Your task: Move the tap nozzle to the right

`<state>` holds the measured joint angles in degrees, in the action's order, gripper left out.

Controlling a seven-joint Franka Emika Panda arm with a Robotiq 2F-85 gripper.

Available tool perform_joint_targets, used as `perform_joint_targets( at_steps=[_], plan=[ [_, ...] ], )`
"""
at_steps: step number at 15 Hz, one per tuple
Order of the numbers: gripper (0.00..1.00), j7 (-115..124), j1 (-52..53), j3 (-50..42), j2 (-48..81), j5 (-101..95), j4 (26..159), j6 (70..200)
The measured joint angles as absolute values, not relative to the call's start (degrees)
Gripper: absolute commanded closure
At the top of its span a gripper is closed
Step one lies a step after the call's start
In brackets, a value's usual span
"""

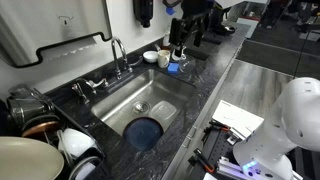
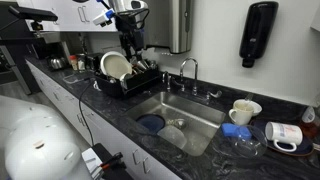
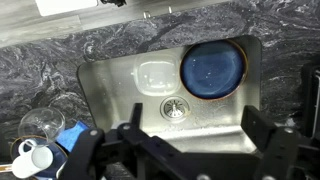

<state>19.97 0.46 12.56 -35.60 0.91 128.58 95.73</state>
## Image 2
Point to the black wall soap dispenser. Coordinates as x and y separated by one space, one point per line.
258 27

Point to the stainless steel sink basin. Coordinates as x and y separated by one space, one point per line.
199 123

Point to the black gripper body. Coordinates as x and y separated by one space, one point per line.
132 39

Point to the stainless paper towel dispenser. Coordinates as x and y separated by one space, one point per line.
169 25

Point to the dark blue plate in sink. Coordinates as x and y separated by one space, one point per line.
152 122

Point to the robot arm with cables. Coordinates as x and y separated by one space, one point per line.
128 15

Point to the clear glass lid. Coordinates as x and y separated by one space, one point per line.
240 148

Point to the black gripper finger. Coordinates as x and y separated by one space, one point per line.
128 54
139 54

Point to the clear plastic container lid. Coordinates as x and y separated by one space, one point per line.
75 78

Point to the blue sponge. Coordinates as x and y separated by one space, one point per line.
232 130

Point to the glass jar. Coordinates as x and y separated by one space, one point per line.
81 62

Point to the black dish drying rack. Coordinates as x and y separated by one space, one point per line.
134 85

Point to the white upper cabinet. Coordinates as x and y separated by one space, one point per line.
73 15

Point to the white lower cabinets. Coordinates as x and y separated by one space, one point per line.
86 120

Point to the white mug upright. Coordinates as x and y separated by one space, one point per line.
241 113

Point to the chrome cold tap handle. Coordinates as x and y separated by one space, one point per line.
214 95

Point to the dark blue plate on counter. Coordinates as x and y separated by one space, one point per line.
304 149

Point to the large white plate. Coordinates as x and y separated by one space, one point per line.
115 64

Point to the red lid spice jar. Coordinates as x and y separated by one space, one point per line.
74 62

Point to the black camera on stand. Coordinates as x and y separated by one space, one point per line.
35 15

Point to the clear plate in sink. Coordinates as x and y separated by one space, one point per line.
173 135

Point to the white bowl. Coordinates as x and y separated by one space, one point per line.
257 108

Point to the chrome hot tap handle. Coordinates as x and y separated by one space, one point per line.
182 86

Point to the coffee maker with pot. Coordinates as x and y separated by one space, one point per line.
53 50

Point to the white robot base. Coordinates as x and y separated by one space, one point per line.
37 143

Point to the white mug lying sideways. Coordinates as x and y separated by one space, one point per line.
285 137

